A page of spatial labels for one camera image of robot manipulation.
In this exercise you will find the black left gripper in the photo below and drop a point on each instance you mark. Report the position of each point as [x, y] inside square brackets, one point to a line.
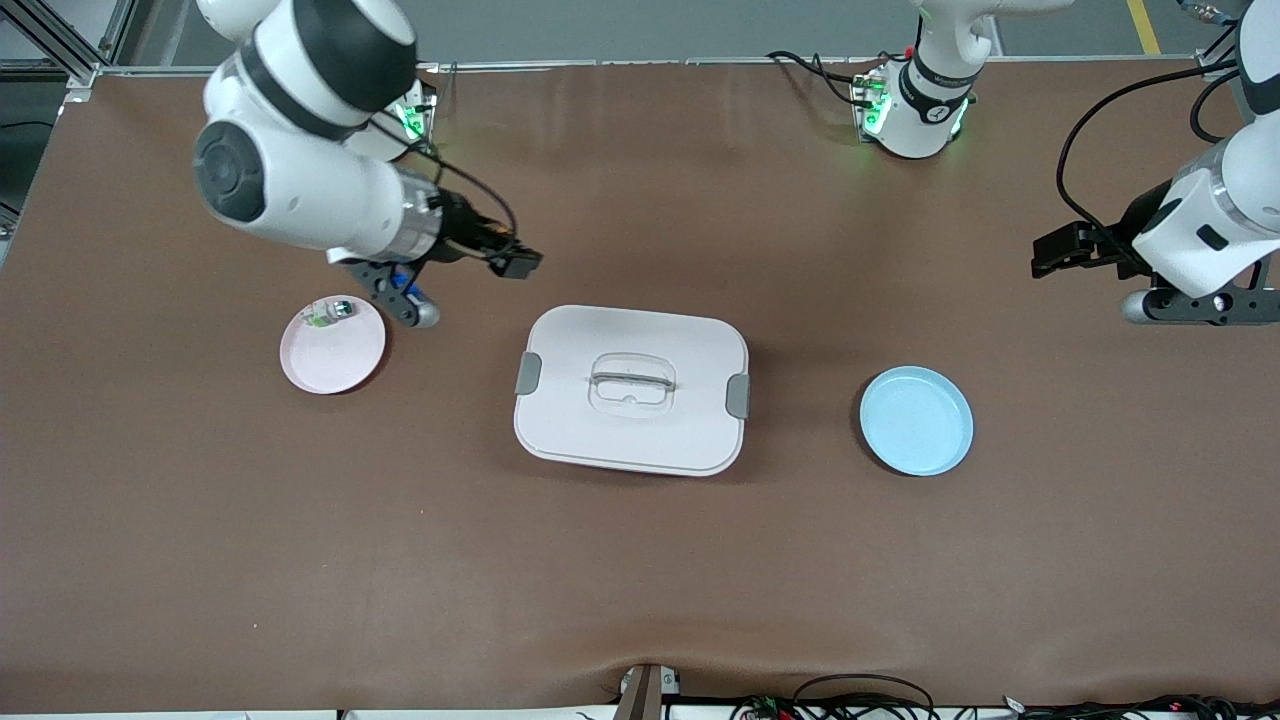
[1135, 231]

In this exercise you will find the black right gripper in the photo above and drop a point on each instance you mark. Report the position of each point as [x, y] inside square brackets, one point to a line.
[463, 233]

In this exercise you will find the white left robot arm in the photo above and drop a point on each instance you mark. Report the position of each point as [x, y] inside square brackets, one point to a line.
[1200, 230]

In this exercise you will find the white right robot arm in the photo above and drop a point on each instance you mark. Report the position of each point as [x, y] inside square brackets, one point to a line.
[300, 190]

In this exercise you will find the white lidded storage box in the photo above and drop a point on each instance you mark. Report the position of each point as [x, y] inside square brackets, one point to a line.
[600, 440]

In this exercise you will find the white green circuit breaker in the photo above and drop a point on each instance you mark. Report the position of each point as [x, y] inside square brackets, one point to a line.
[330, 313]

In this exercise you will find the pink round plate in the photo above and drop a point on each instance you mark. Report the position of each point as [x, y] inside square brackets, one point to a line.
[335, 360]

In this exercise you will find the light blue round plate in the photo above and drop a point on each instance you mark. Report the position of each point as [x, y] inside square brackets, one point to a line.
[915, 420]

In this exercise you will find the metal table edge rail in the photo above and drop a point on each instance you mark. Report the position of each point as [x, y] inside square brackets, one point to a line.
[650, 63]

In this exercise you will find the aluminium frame profile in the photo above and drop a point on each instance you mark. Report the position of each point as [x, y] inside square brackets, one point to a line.
[62, 45]
[1212, 65]

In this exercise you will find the metal table edge bracket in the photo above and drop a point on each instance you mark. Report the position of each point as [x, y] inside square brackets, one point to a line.
[645, 695]

